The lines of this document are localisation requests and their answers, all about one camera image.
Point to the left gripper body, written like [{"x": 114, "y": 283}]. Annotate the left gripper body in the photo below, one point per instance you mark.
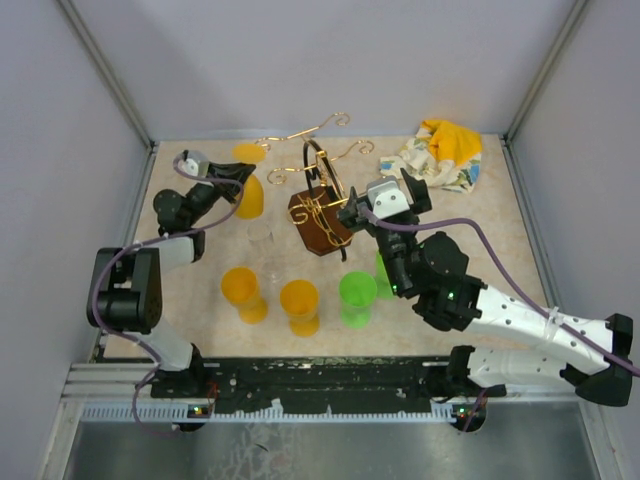
[{"x": 219, "y": 189}]

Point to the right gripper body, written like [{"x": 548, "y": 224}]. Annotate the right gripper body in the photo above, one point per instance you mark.
[{"x": 393, "y": 244}]

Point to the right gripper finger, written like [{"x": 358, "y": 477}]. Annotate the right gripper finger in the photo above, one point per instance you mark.
[
  {"x": 418, "y": 190},
  {"x": 351, "y": 215}
]

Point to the yellow plastic goblet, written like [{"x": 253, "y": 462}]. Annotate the yellow plastic goblet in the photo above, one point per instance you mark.
[{"x": 252, "y": 203}]

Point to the green goblet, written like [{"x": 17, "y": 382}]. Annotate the green goblet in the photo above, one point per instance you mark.
[
  {"x": 384, "y": 289},
  {"x": 358, "y": 292}
]

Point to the clear wine glass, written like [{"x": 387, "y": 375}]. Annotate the clear wine glass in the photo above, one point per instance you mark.
[{"x": 263, "y": 244}]

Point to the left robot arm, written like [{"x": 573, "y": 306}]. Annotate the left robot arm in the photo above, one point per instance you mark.
[{"x": 125, "y": 297}]

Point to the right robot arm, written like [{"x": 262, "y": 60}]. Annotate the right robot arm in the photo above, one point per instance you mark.
[{"x": 424, "y": 264}]

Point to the yellow floral cloth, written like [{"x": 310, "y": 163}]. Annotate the yellow floral cloth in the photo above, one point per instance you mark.
[{"x": 445, "y": 155}]

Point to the green goblet front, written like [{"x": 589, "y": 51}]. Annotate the green goblet front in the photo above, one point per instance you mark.
[{"x": 358, "y": 292}]

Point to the yellow goblet front left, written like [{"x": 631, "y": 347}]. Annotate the yellow goblet front left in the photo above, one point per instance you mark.
[{"x": 240, "y": 287}]

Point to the yellow goblet front middle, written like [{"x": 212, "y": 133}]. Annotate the yellow goblet front middle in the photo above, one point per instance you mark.
[{"x": 299, "y": 300}]

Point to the gold wire wine glass rack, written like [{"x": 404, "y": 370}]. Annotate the gold wire wine glass rack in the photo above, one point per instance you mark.
[{"x": 313, "y": 211}]

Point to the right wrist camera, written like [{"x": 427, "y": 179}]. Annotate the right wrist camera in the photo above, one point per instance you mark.
[{"x": 386, "y": 197}]

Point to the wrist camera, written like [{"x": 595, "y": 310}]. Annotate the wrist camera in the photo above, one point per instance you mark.
[
  {"x": 192, "y": 164},
  {"x": 386, "y": 197}
]

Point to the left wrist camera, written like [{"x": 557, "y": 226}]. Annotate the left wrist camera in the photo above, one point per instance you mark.
[{"x": 192, "y": 164}]

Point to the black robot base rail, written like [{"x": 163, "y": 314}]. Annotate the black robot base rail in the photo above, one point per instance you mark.
[{"x": 316, "y": 385}]

